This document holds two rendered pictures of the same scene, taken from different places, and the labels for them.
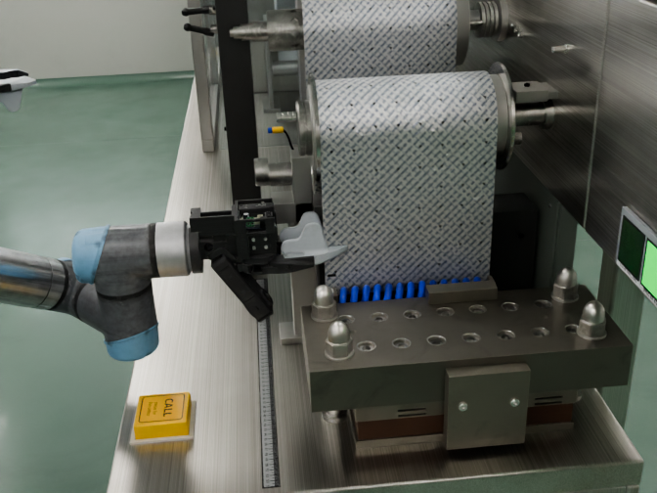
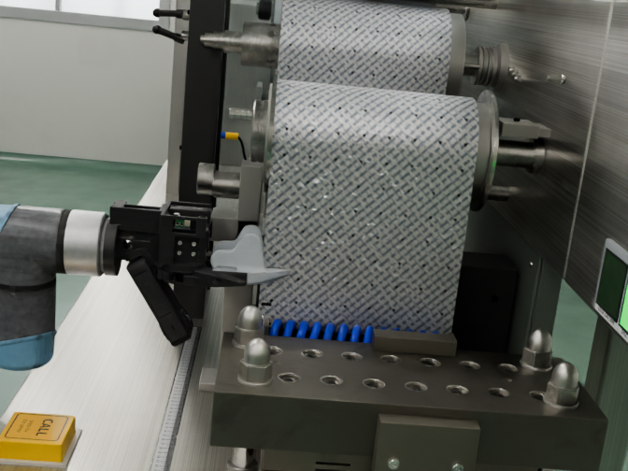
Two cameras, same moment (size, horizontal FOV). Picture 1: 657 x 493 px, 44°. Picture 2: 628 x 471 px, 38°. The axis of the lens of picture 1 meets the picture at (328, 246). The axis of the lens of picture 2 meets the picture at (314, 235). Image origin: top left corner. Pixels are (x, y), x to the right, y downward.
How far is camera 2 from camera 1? 18 cm
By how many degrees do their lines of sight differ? 10
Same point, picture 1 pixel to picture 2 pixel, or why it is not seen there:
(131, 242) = (38, 223)
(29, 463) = not seen: outside the picture
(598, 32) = (597, 50)
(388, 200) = (343, 222)
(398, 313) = (335, 353)
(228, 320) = (145, 359)
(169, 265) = (78, 257)
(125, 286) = (22, 274)
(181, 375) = (73, 403)
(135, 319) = (27, 318)
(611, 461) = not seen: outside the picture
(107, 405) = not seen: outside the picture
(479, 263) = (440, 317)
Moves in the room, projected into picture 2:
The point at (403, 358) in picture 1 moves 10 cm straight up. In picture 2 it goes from (329, 394) to (339, 301)
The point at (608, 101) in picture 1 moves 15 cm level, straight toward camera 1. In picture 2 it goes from (601, 123) to (586, 140)
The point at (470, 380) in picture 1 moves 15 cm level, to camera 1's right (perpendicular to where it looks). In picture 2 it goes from (406, 430) to (559, 446)
